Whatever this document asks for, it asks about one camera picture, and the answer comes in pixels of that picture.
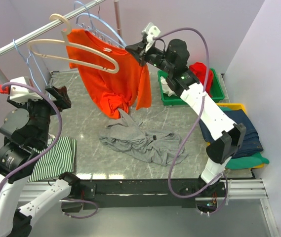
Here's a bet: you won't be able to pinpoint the grey adidas t shirt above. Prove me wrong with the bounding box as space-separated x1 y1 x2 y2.
99 109 188 166

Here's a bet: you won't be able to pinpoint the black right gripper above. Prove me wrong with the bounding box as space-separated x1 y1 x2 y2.
124 40 174 75

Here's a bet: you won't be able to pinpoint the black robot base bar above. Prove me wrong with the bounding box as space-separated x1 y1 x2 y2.
66 179 227 208

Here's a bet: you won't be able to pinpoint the green plastic bin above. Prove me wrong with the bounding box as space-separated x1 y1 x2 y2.
158 68 225 106

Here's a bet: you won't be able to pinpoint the light blue wire hanger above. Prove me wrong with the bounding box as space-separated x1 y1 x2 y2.
79 16 127 48

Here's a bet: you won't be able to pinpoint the orange t shirt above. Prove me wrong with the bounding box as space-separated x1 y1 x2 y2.
67 29 152 119

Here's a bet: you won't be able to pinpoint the white t shirt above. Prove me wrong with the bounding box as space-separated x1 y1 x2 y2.
160 77 176 97

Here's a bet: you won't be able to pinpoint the silver clothes rack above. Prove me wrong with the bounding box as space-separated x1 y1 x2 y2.
0 0 131 84

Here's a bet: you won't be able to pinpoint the yellow plastic bin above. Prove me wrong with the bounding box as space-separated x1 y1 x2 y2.
205 102 264 169

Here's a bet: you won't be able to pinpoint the red t shirt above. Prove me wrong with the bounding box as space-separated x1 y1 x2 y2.
189 62 214 97

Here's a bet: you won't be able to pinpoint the blue denim jeans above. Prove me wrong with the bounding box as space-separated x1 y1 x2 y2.
199 108 263 163

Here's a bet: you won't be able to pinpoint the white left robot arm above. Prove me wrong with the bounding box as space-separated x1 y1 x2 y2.
0 82 80 237

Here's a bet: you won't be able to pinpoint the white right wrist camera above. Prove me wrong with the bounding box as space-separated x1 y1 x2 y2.
141 22 161 51

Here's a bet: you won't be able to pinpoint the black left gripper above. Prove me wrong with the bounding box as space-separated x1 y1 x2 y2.
8 83 71 146

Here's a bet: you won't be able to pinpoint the green white striped cloth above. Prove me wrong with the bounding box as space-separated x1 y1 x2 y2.
28 136 78 183

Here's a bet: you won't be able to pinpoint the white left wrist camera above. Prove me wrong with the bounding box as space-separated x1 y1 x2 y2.
0 77 42 104

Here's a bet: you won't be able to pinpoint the light blue hanger of red shirt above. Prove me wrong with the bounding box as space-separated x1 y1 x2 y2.
12 39 48 92

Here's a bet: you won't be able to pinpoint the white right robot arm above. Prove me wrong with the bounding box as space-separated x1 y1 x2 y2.
125 39 246 197

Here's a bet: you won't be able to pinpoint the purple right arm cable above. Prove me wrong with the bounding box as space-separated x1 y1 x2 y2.
155 27 230 216

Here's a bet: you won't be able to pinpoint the wooden hanger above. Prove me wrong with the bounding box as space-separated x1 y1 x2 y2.
27 13 120 74

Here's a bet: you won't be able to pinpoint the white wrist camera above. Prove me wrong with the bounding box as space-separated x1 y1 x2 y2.
0 77 42 104
141 22 161 51

